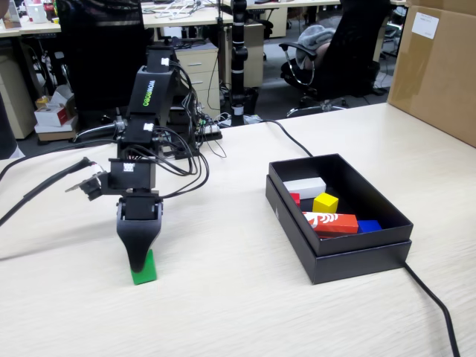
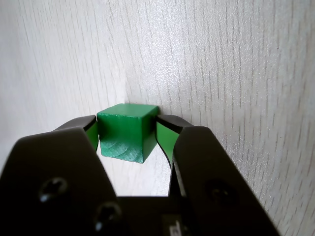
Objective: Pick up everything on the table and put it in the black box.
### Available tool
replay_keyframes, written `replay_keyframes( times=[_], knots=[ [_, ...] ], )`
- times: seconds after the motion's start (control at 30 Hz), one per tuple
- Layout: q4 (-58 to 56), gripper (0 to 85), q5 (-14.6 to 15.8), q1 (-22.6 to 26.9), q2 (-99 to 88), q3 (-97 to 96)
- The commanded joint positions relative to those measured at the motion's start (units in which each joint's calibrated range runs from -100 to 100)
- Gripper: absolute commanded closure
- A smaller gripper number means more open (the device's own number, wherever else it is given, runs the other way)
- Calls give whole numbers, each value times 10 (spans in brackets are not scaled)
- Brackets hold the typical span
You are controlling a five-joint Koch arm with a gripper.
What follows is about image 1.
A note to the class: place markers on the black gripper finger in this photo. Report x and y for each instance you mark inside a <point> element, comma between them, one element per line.
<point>139,241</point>

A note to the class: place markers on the white rectangular block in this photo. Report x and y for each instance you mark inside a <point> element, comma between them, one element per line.
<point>305,186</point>

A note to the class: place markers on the gray cloth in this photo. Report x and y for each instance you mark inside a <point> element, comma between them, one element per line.
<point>316,35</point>

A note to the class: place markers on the black chair with chrome armrests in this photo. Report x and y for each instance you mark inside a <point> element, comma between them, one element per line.
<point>353,56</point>

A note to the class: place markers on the cola bottle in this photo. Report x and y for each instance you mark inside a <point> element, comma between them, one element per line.
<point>49,9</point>

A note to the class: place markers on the black box lid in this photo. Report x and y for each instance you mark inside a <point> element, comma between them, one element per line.
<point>360,266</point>

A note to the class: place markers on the small wrist camera board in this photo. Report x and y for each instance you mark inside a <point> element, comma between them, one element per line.
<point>91,187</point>

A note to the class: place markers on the large brown cardboard box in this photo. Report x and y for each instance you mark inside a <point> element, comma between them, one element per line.
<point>435,74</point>

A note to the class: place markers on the red wooden cube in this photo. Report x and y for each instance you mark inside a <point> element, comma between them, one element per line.
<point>295,199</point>

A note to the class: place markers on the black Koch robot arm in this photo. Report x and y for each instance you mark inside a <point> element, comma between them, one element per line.
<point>148,96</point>

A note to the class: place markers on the black mesh office chair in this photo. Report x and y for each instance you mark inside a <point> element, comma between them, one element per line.
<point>108,56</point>

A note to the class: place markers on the blue wooden cube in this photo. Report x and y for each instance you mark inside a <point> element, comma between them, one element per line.
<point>369,226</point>

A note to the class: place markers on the yellow wooden cube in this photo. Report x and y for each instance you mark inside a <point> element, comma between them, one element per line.
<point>325,202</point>

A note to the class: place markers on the beige side cabinet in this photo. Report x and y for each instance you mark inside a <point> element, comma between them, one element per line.
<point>256,56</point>
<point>16,100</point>

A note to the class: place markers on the black pole with white bands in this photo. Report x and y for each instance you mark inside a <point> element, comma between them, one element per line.
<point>240,52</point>

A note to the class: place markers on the small white and red carton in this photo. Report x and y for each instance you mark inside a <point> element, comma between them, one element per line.
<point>52,117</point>

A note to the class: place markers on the white paper label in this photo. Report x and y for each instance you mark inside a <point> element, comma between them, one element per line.
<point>425,24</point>

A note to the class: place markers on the white office desk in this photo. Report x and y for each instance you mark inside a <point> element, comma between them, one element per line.
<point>201,20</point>

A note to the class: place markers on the green wooden cube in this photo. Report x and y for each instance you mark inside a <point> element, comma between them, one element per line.
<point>147,277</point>

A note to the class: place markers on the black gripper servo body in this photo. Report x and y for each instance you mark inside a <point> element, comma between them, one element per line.
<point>140,208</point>

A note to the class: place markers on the orange box with white print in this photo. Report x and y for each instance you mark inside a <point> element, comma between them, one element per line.
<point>338,225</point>

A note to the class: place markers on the white folding laptop stand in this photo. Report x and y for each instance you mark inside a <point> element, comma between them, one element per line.
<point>175,11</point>

